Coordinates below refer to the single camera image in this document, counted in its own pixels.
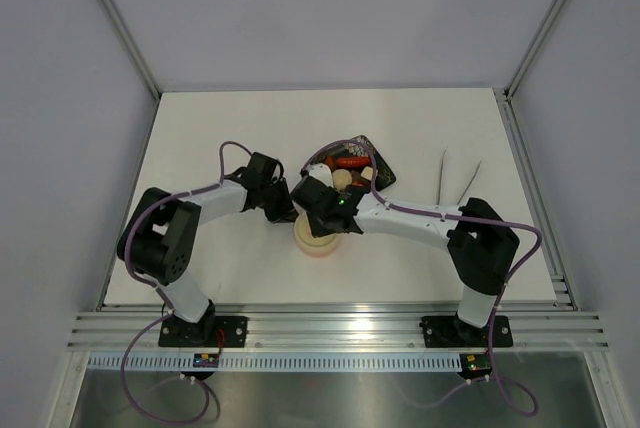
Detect toy red sausage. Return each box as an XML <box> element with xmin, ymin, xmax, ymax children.
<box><xmin>335</xmin><ymin>157</ymin><xmax>371</xmax><ymax>170</ymax></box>

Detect right aluminium frame post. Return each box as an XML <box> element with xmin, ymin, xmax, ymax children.
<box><xmin>503</xmin><ymin>0</ymin><xmax>570</xmax><ymax>102</ymax></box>

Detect black patterned square plate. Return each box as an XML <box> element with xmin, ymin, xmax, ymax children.
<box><xmin>314</xmin><ymin>135</ymin><xmax>397</xmax><ymax>191</ymax></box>

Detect aluminium frame post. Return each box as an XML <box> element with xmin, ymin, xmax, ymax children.
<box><xmin>98</xmin><ymin>0</ymin><xmax>162</xmax><ymax>103</ymax></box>
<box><xmin>503</xmin><ymin>0</ymin><xmax>570</xmax><ymax>102</ymax></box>

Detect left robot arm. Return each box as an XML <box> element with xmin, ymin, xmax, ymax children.
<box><xmin>116</xmin><ymin>152</ymin><xmax>296</xmax><ymax>350</ymax></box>

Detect toy white bun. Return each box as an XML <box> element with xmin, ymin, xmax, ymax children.
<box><xmin>332</xmin><ymin>169</ymin><xmax>353</xmax><ymax>191</ymax></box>

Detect left aluminium frame post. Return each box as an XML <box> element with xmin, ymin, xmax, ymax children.
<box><xmin>98</xmin><ymin>0</ymin><xmax>162</xmax><ymax>103</ymax></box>

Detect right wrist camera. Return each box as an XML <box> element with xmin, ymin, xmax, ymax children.
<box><xmin>301</xmin><ymin>163</ymin><xmax>334</xmax><ymax>187</ymax></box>

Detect pink and cream lunch bowl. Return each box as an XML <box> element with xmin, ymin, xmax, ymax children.
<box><xmin>298</xmin><ymin>240</ymin><xmax>339</xmax><ymax>258</ymax></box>

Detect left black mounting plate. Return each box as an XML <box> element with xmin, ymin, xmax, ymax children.
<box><xmin>158</xmin><ymin>316</ymin><xmax>248</xmax><ymax>348</ymax></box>

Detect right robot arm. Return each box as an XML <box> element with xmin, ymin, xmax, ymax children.
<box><xmin>291</xmin><ymin>175</ymin><xmax>520</xmax><ymax>347</ymax></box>

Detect aluminium rail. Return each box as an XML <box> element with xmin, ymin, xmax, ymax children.
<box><xmin>66</xmin><ymin>303</ymin><xmax>609</xmax><ymax>352</ymax></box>

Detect black mounting plate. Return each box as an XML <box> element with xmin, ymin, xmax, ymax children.
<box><xmin>158</xmin><ymin>316</ymin><xmax>248</xmax><ymax>348</ymax></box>
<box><xmin>419</xmin><ymin>315</ymin><xmax>514</xmax><ymax>349</ymax></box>

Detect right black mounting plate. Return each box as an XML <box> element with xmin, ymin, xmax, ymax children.
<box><xmin>419</xmin><ymin>315</ymin><xmax>514</xmax><ymax>349</ymax></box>

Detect metal tongs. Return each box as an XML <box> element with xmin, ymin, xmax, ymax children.
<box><xmin>436</xmin><ymin>146</ymin><xmax>483</xmax><ymax>205</ymax></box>

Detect toy cheese cube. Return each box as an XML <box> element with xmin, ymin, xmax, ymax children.
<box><xmin>360</xmin><ymin>166</ymin><xmax>375</xmax><ymax>183</ymax></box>

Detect white slotted cable duct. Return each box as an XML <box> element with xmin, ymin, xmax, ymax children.
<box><xmin>88</xmin><ymin>352</ymin><xmax>462</xmax><ymax>373</ymax></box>

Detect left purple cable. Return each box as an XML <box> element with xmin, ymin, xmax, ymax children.
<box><xmin>120</xmin><ymin>140</ymin><xmax>256</xmax><ymax>422</ymax></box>

